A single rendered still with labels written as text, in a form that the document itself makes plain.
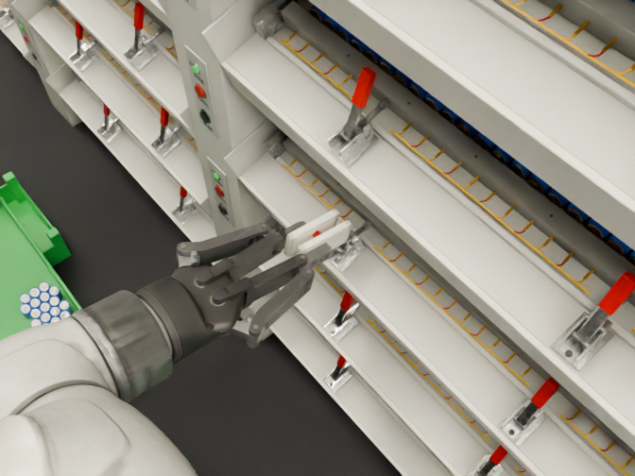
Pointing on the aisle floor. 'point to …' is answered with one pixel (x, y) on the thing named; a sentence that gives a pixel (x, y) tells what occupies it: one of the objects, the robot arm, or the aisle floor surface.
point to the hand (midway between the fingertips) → (317, 237)
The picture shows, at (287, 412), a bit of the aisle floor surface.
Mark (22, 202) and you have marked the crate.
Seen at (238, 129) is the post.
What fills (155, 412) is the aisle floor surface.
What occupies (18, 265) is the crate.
